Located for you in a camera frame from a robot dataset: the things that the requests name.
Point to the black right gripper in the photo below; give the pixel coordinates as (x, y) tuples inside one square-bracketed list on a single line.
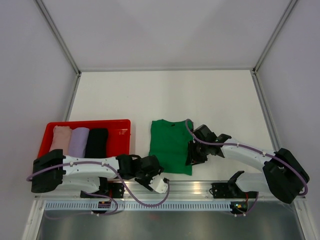
[(192, 158)]

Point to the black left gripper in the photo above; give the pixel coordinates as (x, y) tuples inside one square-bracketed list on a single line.
[(146, 183)]

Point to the green t shirt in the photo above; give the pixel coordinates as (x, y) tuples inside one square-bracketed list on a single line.
[(169, 143)]

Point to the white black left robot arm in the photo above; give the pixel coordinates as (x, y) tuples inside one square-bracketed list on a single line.
[(55, 171)]

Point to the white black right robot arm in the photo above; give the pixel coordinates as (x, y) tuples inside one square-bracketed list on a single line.
[(278, 172)]

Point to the red plastic bin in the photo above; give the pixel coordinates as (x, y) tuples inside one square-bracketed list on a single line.
[(118, 141)]

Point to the black rolled t shirt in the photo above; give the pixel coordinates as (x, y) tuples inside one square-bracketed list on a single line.
[(96, 146)]

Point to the lavender rolled t shirt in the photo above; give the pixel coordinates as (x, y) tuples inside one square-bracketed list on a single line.
[(78, 142)]

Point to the pink rolled t shirt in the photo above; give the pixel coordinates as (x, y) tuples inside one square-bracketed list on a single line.
[(61, 139)]

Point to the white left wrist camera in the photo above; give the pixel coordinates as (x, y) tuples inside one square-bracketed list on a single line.
[(159, 184)]

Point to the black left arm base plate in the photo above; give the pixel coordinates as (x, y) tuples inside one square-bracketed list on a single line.
[(110, 189)]

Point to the aluminium mounting rail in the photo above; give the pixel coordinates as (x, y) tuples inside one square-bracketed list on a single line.
[(179, 190)]

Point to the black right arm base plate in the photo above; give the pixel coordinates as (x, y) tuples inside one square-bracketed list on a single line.
[(223, 190)]

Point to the white slotted cable duct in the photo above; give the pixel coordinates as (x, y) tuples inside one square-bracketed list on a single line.
[(134, 206)]

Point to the aluminium frame post right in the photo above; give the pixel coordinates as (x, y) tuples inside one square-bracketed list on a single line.
[(275, 33)]

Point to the aluminium frame post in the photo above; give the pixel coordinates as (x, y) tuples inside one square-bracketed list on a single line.
[(275, 33), (56, 34)]

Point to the aluminium frame post left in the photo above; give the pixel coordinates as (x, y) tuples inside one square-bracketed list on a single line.
[(56, 34)]

